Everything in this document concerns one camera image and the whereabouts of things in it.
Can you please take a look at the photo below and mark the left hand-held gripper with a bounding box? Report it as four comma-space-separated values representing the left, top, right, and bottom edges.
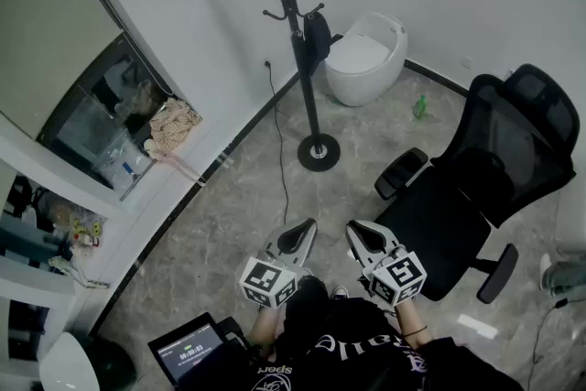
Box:
241, 218, 318, 310

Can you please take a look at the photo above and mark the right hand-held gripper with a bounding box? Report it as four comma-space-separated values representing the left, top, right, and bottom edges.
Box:
346, 219, 428, 307

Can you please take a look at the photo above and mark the black metal coat rack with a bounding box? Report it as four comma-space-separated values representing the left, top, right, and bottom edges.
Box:
228, 0, 342, 173

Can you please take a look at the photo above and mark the black cap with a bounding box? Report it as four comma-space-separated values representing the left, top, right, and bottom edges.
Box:
302, 12, 332, 77

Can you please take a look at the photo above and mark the person's left forearm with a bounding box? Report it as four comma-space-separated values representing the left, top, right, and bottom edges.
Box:
249, 306, 288, 347

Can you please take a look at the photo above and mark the person's right forearm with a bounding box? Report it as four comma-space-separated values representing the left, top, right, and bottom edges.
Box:
394, 300, 434, 349

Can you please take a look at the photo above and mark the black mesh office chair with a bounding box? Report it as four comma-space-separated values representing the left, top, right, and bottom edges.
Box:
374, 63, 581, 306

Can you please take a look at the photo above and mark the person's black printed clothing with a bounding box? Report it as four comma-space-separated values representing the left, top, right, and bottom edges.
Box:
249, 274, 523, 391

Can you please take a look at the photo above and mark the white paper sheet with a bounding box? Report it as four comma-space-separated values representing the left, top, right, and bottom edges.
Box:
459, 314, 499, 340

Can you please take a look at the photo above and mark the green plastic bottle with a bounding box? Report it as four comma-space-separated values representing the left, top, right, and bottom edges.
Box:
413, 94, 431, 121

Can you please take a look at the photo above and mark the black tablet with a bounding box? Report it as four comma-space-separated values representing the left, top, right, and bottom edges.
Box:
146, 311, 230, 388

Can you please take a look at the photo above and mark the pale pink doll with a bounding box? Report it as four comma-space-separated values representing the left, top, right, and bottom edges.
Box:
144, 139, 207, 185

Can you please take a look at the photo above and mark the beige checked cloth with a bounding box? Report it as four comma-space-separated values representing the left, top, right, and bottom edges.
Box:
149, 97, 203, 155

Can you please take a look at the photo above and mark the silver metal bar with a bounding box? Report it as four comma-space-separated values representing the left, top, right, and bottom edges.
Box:
119, 157, 159, 201

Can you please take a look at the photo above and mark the white round trash bin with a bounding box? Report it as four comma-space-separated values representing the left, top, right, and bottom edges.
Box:
324, 11, 408, 108

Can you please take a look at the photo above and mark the clear plastic bag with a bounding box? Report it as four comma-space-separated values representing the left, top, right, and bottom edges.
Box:
98, 136, 152, 193

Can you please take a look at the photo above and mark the yellow smiley plush toy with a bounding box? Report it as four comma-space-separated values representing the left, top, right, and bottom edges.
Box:
68, 217, 104, 248

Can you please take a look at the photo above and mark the dark round bin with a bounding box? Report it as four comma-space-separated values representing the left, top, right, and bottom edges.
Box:
86, 336, 137, 391

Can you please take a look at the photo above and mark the black framed glass cabinet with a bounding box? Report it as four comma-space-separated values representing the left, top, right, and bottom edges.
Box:
36, 31, 202, 202

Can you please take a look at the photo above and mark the white round stool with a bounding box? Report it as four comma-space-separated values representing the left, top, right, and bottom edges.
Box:
38, 331, 101, 391

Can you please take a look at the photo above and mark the thin black power cable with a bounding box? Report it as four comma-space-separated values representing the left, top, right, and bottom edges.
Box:
266, 63, 290, 225

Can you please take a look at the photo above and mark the black tablet mount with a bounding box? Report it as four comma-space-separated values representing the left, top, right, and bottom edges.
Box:
214, 315, 253, 352

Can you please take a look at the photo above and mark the black cable with plug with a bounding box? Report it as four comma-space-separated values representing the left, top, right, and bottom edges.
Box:
530, 297, 586, 391

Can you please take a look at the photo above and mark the pale braided cord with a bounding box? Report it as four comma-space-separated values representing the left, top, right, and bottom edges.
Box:
49, 255, 111, 289

